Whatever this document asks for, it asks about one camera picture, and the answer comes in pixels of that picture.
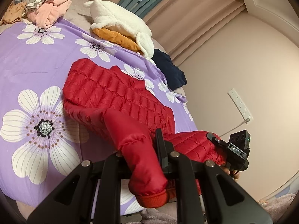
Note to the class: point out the mustard garment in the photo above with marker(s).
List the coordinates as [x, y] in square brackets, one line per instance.
[116, 38]

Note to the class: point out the person's right hand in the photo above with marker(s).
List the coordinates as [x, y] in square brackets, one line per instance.
[226, 168]

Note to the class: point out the purple floral blanket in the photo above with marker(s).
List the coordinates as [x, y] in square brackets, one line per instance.
[35, 58]

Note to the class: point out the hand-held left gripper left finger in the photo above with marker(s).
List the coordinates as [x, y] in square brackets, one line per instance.
[109, 168]

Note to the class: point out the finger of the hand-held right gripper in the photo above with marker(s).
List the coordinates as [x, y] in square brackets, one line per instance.
[213, 137]

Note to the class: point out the large red puffer jacket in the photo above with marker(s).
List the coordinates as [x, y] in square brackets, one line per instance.
[112, 93]

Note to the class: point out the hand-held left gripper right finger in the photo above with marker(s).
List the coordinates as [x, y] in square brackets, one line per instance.
[160, 144]

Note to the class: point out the tan garment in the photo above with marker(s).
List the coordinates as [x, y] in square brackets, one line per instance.
[14, 12]

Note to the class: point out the white fleece garment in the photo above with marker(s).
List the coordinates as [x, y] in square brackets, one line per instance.
[116, 18]

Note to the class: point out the navy fleece garment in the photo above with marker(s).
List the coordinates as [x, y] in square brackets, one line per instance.
[170, 70]

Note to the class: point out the pink garment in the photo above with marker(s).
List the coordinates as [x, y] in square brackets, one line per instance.
[53, 11]

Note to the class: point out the white power strip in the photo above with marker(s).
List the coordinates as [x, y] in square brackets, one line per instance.
[240, 106]

